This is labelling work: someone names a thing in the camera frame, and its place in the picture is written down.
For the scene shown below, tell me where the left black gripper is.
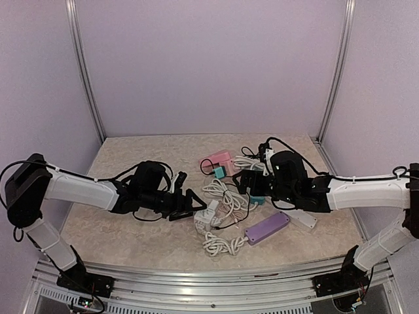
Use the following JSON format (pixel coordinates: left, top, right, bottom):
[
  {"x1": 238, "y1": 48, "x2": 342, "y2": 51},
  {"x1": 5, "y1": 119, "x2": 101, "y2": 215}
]
[{"x1": 141, "y1": 187, "x2": 207, "y2": 220}]

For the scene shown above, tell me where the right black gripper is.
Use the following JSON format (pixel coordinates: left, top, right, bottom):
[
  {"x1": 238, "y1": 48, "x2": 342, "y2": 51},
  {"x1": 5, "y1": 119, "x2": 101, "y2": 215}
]
[{"x1": 232, "y1": 169, "x2": 297, "y2": 205}]

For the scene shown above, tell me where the white multi socket adapter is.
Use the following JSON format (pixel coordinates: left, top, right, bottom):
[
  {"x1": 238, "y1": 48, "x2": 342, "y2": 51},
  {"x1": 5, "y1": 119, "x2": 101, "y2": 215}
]
[{"x1": 193, "y1": 209, "x2": 215, "y2": 235}]

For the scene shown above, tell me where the white usb charger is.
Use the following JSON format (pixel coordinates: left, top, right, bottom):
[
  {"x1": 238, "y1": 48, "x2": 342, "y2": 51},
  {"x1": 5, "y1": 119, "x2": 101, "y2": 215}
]
[{"x1": 206, "y1": 200, "x2": 219, "y2": 215}]

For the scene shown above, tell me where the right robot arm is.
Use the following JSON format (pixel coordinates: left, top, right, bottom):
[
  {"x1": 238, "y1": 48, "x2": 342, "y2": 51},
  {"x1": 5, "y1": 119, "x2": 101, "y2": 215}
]
[{"x1": 232, "y1": 150, "x2": 418, "y2": 290}]

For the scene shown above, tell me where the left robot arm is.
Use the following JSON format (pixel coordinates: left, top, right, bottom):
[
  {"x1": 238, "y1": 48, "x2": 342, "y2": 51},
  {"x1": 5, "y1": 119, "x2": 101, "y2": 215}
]
[{"x1": 1, "y1": 154, "x2": 207, "y2": 291}]

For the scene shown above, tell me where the teal socket cube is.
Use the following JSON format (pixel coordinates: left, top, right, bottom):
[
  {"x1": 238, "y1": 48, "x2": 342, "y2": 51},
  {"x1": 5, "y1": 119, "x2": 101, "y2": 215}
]
[{"x1": 250, "y1": 196, "x2": 266, "y2": 206}]

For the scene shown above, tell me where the teal charger cube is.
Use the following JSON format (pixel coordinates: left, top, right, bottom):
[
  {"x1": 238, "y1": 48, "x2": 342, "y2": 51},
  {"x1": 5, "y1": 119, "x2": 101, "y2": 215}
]
[{"x1": 211, "y1": 166, "x2": 227, "y2": 179}]

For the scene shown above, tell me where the pink power strip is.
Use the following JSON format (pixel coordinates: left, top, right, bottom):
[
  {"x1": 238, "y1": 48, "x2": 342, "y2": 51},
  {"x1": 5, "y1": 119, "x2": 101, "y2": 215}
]
[{"x1": 199, "y1": 150, "x2": 236, "y2": 177}]

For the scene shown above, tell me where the purple power strip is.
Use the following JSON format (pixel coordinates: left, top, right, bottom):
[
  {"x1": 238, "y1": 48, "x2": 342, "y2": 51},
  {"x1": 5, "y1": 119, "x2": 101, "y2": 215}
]
[{"x1": 244, "y1": 211, "x2": 290, "y2": 245}]

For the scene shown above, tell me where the white power strip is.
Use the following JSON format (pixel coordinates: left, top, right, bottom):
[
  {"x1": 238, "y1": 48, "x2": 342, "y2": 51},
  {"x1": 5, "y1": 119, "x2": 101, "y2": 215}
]
[{"x1": 286, "y1": 209, "x2": 318, "y2": 233}]

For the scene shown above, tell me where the white cable far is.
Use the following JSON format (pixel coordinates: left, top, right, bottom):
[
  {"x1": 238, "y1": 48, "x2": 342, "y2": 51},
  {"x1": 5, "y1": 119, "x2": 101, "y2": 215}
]
[{"x1": 232, "y1": 155, "x2": 268, "y2": 173}]

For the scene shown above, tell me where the black cable far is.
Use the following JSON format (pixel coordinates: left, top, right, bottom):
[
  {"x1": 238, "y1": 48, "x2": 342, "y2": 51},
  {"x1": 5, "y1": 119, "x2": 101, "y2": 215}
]
[{"x1": 241, "y1": 146, "x2": 263, "y2": 161}]

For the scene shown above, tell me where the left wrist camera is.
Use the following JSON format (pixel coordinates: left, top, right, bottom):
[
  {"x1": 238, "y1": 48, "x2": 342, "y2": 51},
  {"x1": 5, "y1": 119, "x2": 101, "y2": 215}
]
[{"x1": 169, "y1": 171, "x2": 187, "y2": 194}]

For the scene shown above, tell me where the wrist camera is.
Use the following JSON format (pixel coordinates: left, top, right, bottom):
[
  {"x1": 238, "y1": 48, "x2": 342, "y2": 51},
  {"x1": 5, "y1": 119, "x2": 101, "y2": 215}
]
[
  {"x1": 258, "y1": 143, "x2": 276, "y2": 176},
  {"x1": 169, "y1": 171, "x2": 187, "y2": 194}
]

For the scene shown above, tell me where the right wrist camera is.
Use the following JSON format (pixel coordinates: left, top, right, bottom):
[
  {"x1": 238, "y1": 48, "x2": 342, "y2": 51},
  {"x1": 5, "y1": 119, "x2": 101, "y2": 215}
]
[{"x1": 258, "y1": 143, "x2": 276, "y2": 176}]

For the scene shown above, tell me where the white bundled cable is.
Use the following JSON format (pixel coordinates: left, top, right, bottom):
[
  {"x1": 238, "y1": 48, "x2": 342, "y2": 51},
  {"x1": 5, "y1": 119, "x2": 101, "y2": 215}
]
[{"x1": 202, "y1": 230, "x2": 249, "y2": 258}]

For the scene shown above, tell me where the front aluminium rail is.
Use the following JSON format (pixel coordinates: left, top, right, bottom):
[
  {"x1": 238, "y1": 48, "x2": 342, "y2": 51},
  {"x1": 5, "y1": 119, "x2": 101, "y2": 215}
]
[{"x1": 20, "y1": 258, "x2": 404, "y2": 313}]

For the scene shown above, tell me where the right aluminium frame post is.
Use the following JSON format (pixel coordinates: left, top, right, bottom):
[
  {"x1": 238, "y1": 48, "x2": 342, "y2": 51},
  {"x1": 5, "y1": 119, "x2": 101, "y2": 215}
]
[{"x1": 314, "y1": 0, "x2": 356, "y2": 145}]

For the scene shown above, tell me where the aluminium frame post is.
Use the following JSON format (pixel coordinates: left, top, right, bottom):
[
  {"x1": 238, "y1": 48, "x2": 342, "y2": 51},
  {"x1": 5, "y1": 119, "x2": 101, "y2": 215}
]
[
  {"x1": 65, "y1": 0, "x2": 107, "y2": 144},
  {"x1": 314, "y1": 0, "x2": 356, "y2": 145}
]

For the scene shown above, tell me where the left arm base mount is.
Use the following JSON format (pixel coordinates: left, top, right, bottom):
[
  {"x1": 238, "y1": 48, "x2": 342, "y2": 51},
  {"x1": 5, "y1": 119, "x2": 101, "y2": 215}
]
[{"x1": 56, "y1": 268, "x2": 115, "y2": 298}]

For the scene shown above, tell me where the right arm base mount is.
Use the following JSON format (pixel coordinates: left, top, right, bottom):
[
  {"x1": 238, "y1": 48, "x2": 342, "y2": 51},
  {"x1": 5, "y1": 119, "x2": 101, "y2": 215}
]
[{"x1": 312, "y1": 270, "x2": 369, "y2": 298}]

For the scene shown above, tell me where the left aluminium frame post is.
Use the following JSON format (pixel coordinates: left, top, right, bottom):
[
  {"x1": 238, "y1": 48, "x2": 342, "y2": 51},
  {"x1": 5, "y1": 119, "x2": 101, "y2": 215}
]
[{"x1": 65, "y1": 0, "x2": 107, "y2": 144}]

